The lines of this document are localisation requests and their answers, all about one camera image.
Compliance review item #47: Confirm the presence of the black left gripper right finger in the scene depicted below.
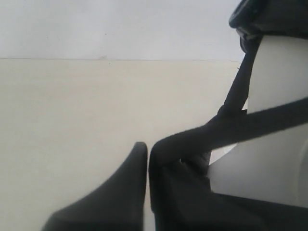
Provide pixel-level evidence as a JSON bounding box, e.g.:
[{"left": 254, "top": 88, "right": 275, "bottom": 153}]
[{"left": 149, "top": 158, "right": 308, "bottom": 231}]

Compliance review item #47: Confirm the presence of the black helmet with visor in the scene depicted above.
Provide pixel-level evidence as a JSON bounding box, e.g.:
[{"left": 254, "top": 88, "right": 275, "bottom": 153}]
[{"left": 148, "top": 0, "right": 308, "bottom": 231}]

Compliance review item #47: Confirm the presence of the white mannequin head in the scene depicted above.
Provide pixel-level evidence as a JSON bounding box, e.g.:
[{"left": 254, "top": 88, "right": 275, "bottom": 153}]
[{"left": 209, "top": 36, "right": 308, "bottom": 207}]

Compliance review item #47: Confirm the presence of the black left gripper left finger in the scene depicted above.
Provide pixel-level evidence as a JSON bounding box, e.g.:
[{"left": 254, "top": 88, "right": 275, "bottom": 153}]
[{"left": 42, "top": 142, "right": 147, "bottom": 231}]

